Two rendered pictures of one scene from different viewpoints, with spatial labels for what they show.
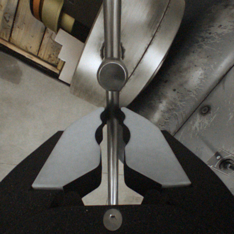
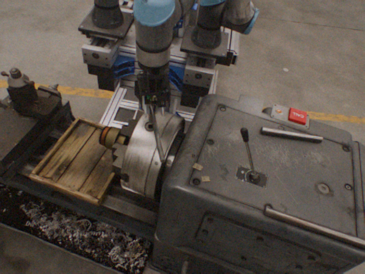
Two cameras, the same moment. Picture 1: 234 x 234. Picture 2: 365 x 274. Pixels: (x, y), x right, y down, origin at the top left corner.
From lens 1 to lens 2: 0.80 m
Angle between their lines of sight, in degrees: 64
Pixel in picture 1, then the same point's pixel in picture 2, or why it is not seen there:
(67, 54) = (119, 152)
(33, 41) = (77, 181)
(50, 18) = (111, 136)
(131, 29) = (158, 118)
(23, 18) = (74, 167)
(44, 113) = not seen: outside the picture
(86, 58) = (137, 130)
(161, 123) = (187, 152)
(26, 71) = not seen: outside the picture
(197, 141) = (217, 160)
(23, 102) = not seen: outside the picture
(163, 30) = (174, 119)
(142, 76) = (168, 134)
